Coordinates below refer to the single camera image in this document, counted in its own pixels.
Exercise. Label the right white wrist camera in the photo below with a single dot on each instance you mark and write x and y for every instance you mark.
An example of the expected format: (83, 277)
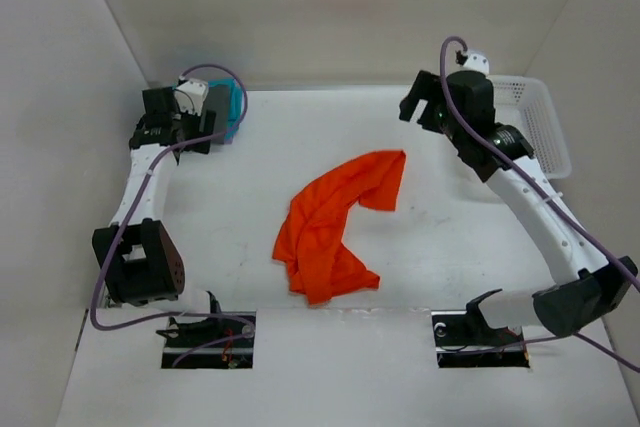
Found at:
(472, 60)

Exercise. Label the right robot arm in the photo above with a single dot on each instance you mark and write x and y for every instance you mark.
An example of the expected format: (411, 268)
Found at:
(588, 283)

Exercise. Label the orange t shirt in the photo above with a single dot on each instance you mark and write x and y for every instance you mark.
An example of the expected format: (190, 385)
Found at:
(310, 243)

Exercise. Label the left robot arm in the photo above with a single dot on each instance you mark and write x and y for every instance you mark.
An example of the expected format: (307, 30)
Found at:
(144, 265)

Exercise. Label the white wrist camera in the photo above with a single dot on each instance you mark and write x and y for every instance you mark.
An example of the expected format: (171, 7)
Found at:
(472, 60)
(190, 95)

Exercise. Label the white plastic bin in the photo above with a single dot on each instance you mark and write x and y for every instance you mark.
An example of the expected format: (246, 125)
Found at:
(525, 103)

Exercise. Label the teal t shirt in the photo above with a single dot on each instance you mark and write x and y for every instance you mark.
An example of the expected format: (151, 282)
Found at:
(236, 102)

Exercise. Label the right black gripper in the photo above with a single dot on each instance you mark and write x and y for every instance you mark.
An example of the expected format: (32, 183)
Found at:
(426, 88)

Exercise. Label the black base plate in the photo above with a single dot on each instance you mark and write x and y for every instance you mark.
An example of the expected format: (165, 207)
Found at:
(460, 342)
(213, 344)

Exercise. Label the grey t shirt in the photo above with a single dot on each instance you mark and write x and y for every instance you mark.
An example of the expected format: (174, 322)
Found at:
(218, 101)

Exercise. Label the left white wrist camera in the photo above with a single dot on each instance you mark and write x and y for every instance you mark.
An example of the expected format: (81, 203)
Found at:
(190, 95)

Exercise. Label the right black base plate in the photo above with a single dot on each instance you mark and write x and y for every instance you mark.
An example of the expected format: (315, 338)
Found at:
(460, 342)

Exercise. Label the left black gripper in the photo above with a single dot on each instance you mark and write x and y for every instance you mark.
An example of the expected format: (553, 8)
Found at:
(196, 120)

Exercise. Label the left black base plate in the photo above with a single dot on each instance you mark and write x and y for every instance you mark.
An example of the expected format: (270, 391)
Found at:
(213, 344)

